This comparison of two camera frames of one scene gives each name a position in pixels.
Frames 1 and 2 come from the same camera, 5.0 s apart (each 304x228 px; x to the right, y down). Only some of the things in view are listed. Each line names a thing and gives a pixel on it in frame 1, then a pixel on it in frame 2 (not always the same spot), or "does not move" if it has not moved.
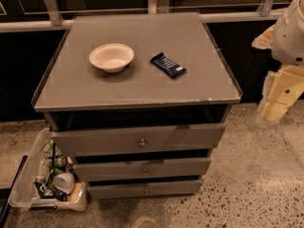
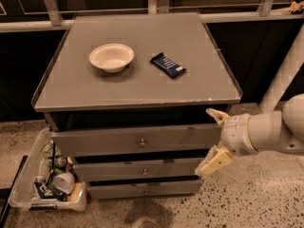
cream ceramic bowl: (111, 57) does not move
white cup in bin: (65, 182) does not move
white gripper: (290, 40) to (237, 134)
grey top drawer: (142, 140) does not move
